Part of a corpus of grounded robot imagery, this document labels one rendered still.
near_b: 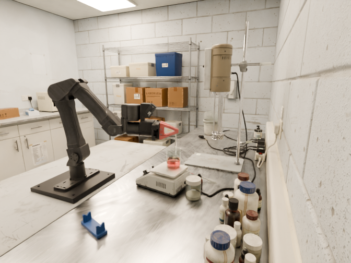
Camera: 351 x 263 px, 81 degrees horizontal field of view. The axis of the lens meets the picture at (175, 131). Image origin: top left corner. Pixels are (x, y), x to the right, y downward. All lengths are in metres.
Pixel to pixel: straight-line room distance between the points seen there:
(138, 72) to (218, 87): 2.27
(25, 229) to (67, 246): 0.17
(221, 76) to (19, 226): 0.97
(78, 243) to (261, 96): 2.81
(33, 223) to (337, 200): 0.79
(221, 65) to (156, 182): 0.62
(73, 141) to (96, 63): 3.38
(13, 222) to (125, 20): 3.46
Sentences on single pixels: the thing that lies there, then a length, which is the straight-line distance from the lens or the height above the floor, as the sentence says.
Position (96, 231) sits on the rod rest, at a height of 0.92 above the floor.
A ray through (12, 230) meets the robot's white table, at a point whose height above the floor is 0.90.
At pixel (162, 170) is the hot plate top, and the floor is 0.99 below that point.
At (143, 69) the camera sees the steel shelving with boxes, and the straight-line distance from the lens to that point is 3.18.
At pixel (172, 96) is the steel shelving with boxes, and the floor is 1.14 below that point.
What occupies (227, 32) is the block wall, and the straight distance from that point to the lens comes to 3.24.
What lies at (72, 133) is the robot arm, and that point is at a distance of 0.94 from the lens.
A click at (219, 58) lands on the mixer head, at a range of 1.07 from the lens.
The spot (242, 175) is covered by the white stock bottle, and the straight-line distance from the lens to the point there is 0.80.
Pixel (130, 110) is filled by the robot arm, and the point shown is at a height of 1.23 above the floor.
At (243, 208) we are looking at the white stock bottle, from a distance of 0.70.
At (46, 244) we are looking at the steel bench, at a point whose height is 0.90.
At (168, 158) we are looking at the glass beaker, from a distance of 0.85.
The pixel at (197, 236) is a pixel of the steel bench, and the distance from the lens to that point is 0.68.
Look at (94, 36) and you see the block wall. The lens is 4.30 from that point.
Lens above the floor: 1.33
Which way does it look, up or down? 13 degrees down
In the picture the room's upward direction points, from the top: straight up
